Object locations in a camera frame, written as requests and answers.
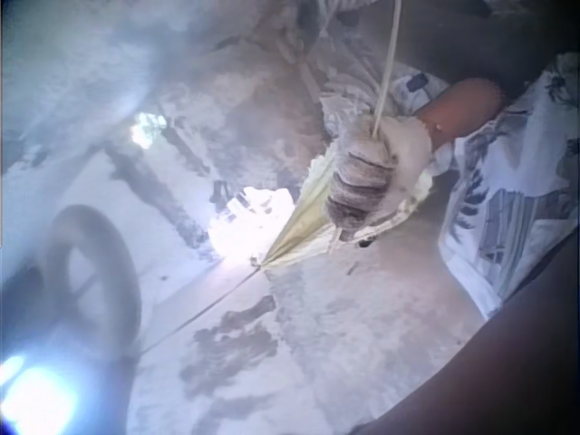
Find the person's left hand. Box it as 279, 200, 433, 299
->
324, 114, 435, 231

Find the grey spoked wheel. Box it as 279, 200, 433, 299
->
39, 204, 145, 360

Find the thin grey cord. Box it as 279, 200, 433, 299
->
138, 265, 264, 357

